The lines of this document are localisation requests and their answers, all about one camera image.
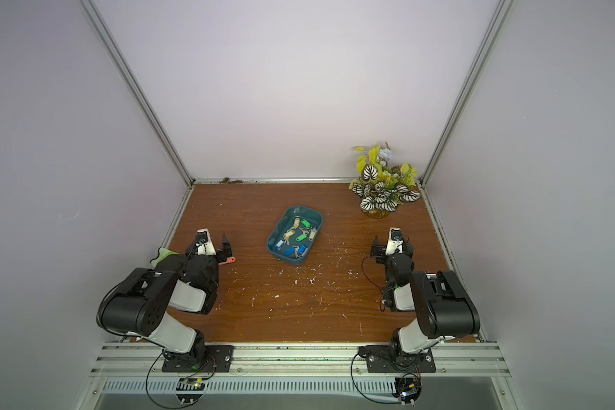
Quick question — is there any teal plastic storage box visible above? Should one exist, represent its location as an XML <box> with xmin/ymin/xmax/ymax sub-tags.
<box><xmin>266</xmin><ymin>205</ymin><xmax>324</xmax><ymax>266</ymax></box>

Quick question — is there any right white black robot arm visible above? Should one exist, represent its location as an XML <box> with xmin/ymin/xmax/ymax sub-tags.
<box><xmin>370</xmin><ymin>228</ymin><xmax>481</xmax><ymax>363</ymax></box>

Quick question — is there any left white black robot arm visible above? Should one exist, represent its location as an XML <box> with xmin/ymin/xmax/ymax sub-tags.
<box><xmin>97</xmin><ymin>229</ymin><xmax>233</xmax><ymax>367</ymax></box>

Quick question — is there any pink eraser block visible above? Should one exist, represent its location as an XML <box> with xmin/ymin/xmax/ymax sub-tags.
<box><xmin>220</xmin><ymin>256</ymin><xmax>237</xmax><ymax>265</ymax></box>

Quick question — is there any black green work glove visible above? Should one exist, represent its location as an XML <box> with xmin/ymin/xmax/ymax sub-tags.
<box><xmin>150</xmin><ymin>248</ymin><xmax>187</xmax><ymax>272</ymax></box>

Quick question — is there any artificial potted plant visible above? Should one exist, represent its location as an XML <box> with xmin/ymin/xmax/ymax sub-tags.
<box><xmin>348</xmin><ymin>143</ymin><xmax>422</xmax><ymax>219</ymax></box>

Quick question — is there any left controller board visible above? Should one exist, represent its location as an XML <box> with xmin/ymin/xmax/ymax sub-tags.
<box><xmin>175</xmin><ymin>377</ymin><xmax>206</xmax><ymax>408</ymax></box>

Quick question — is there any controller board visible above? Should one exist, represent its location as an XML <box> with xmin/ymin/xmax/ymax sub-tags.
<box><xmin>175</xmin><ymin>377</ymin><xmax>206</xmax><ymax>408</ymax></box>
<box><xmin>395</xmin><ymin>373</ymin><xmax>423</xmax><ymax>406</ymax></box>

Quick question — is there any right controller board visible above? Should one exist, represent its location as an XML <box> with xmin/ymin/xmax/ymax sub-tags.
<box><xmin>395</xmin><ymin>373</ymin><xmax>423</xmax><ymax>406</ymax></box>

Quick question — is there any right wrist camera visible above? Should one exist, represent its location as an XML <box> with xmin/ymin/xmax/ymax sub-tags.
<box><xmin>385</xmin><ymin>227</ymin><xmax>404</xmax><ymax>256</ymax></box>

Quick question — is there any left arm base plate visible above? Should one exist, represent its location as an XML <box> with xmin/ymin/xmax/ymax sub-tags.
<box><xmin>162</xmin><ymin>344</ymin><xmax>234</xmax><ymax>373</ymax></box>

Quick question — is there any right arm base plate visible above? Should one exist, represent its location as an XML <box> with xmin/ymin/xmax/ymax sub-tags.
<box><xmin>358</xmin><ymin>344</ymin><xmax>437</xmax><ymax>374</ymax></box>

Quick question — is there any aluminium front rail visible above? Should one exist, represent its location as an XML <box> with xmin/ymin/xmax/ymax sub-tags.
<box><xmin>90</xmin><ymin>342</ymin><xmax>510</xmax><ymax>378</ymax></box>

